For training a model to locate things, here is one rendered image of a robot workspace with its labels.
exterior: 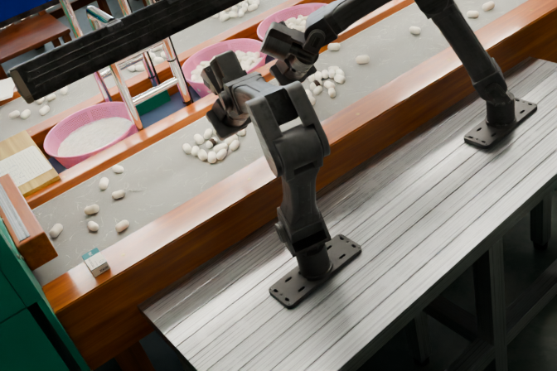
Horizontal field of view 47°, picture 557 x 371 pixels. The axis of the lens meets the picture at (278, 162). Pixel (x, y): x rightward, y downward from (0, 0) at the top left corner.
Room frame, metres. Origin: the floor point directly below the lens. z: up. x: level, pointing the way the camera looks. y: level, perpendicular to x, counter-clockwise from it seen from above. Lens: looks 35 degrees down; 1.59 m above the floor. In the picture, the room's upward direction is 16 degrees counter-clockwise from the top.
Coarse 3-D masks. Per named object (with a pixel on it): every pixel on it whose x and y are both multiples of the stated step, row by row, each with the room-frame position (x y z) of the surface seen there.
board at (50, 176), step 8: (16, 136) 1.66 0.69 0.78; (24, 136) 1.64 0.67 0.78; (0, 144) 1.63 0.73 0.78; (8, 144) 1.62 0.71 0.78; (16, 144) 1.61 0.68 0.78; (24, 144) 1.59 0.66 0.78; (32, 144) 1.58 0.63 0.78; (0, 152) 1.58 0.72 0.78; (8, 152) 1.57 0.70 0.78; (16, 152) 1.56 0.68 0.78; (40, 152) 1.52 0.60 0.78; (0, 160) 1.54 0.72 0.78; (40, 176) 1.40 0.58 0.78; (48, 176) 1.39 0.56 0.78; (56, 176) 1.38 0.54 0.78; (24, 184) 1.39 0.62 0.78; (32, 184) 1.37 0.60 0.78; (40, 184) 1.36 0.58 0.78; (48, 184) 1.37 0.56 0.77; (24, 192) 1.35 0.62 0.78; (32, 192) 1.35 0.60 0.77
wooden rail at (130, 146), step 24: (408, 0) 1.84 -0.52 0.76; (360, 24) 1.76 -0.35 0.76; (264, 72) 1.63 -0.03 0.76; (216, 96) 1.57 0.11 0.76; (168, 120) 1.52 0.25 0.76; (192, 120) 1.51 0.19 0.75; (120, 144) 1.46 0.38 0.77; (144, 144) 1.45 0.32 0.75; (72, 168) 1.41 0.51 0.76; (96, 168) 1.39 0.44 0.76; (48, 192) 1.34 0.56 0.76
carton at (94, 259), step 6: (90, 252) 1.04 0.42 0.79; (96, 252) 1.03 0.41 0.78; (84, 258) 1.02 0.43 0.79; (90, 258) 1.02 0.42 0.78; (96, 258) 1.01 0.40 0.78; (102, 258) 1.01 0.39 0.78; (90, 264) 1.00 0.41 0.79; (96, 264) 0.99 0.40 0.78; (102, 264) 0.99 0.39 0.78; (108, 264) 0.99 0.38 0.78; (90, 270) 0.98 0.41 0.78; (96, 270) 0.98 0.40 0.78; (102, 270) 0.99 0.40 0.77; (96, 276) 0.98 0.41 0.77
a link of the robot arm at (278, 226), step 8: (280, 224) 0.93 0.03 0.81; (280, 232) 0.92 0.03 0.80; (320, 232) 0.93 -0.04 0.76; (328, 232) 0.92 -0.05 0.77; (280, 240) 0.93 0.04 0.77; (288, 240) 0.91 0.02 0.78; (304, 240) 0.92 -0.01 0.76; (312, 240) 0.92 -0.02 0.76; (320, 240) 0.91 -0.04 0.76; (328, 240) 0.91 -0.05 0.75; (288, 248) 0.91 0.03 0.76; (296, 248) 0.91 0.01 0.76; (304, 248) 0.90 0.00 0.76
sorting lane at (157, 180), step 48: (480, 0) 1.74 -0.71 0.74; (384, 48) 1.62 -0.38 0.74; (432, 48) 1.54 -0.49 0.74; (336, 96) 1.44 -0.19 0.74; (192, 144) 1.41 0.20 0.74; (240, 144) 1.34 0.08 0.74; (96, 192) 1.31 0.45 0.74; (144, 192) 1.26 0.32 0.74; (192, 192) 1.20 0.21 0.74; (96, 240) 1.13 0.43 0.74
